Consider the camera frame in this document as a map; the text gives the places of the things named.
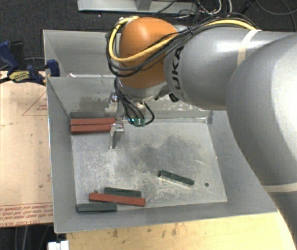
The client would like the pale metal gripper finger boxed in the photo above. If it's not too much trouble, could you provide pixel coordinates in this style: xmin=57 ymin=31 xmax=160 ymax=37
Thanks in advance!
xmin=104 ymin=91 xmax=120 ymax=115
xmin=108 ymin=123 xmax=124 ymax=150

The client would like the red-brown flat block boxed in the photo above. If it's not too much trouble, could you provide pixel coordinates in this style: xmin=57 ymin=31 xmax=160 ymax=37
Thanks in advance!
xmin=88 ymin=192 xmax=147 ymax=208
xmin=70 ymin=117 xmax=117 ymax=126
xmin=70 ymin=124 xmax=113 ymax=135

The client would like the grey metal bin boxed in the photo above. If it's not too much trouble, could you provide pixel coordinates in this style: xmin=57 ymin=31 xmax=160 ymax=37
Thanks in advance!
xmin=43 ymin=29 xmax=279 ymax=234

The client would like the dark green flat block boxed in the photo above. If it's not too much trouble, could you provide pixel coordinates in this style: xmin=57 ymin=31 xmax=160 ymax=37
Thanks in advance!
xmin=75 ymin=202 xmax=118 ymax=214
xmin=157 ymin=169 xmax=195 ymax=187
xmin=103 ymin=186 xmax=142 ymax=198

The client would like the brown cardboard board red print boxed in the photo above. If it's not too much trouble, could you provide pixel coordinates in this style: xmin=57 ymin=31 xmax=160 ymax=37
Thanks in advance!
xmin=0 ymin=70 xmax=54 ymax=229

